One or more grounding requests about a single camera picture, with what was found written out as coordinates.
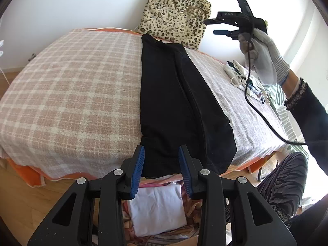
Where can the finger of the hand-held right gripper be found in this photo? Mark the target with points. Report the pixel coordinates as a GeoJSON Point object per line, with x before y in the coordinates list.
{"type": "Point", "coordinates": [225, 32]}
{"type": "Point", "coordinates": [225, 16]}

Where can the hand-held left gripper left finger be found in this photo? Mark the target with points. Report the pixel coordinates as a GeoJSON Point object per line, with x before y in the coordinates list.
{"type": "Point", "coordinates": [138, 170]}

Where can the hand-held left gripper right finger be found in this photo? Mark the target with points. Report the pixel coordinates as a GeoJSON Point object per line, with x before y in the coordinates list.
{"type": "Point", "coordinates": [185, 170]}

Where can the black pants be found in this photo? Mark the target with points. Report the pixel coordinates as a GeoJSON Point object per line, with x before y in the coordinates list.
{"type": "Point", "coordinates": [166, 94]}

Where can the person's right forearm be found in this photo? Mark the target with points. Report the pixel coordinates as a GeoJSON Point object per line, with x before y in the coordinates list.
{"type": "Point", "coordinates": [307, 112]}

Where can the person's right hand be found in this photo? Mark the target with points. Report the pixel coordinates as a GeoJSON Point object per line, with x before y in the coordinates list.
{"type": "Point", "coordinates": [266, 56]}

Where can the white cloth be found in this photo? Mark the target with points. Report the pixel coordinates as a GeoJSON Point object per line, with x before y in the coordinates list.
{"type": "Point", "coordinates": [156, 210]}

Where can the leopard print cushion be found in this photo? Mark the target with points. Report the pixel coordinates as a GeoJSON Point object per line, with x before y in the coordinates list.
{"type": "Point", "coordinates": [169, 12]}

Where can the floral folded garment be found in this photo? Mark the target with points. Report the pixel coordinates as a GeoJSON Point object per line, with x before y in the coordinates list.
{"type": "Point", "coordinates": [257, 92]}

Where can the green striped white pillow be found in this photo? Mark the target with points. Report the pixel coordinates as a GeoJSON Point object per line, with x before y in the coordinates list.
{"type": "Point", "coordinates": [278, 97]}

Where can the person's zebra print pants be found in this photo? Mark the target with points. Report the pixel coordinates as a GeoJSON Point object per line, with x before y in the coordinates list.
{"type": "Point", "coordinates": [281, 179]}

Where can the pink plaid blanket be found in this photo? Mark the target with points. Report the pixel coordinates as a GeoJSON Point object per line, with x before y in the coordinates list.
{"type": "Point", "coordinates": [64, 94]}

